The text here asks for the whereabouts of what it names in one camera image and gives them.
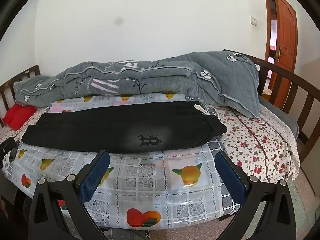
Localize black striped pants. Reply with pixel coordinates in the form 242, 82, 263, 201
22, 101, 227, 154

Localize red pillow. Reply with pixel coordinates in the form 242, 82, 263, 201
3, 103, 37, 131

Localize red floral bed sheet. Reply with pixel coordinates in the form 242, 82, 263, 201
3, 106, 300, 183

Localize grey floral quilt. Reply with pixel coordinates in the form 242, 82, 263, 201
14, 51, 260, 118

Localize brown wooden door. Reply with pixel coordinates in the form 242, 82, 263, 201
261, 0, 299, 94

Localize white wall switch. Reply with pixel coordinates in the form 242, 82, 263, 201
251, 16, 257, 26

